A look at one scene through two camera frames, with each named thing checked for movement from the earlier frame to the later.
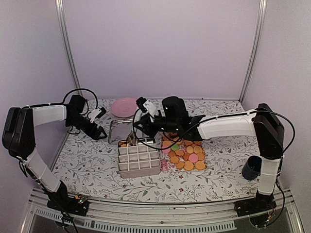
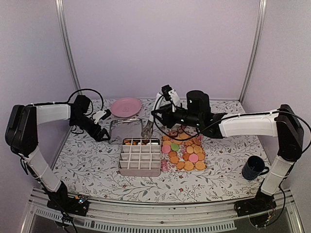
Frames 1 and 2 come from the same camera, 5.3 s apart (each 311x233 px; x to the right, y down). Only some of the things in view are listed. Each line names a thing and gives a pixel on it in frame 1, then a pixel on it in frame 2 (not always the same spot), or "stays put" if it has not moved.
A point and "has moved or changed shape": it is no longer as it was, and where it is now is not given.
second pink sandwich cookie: (193, 158) stays put
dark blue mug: (251, 168) stays put
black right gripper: (145, 123) → (165, 111)
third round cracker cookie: (199, 165) stays put
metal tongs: (131, 140) has moved or changed shape
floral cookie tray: (178, 155) stays put
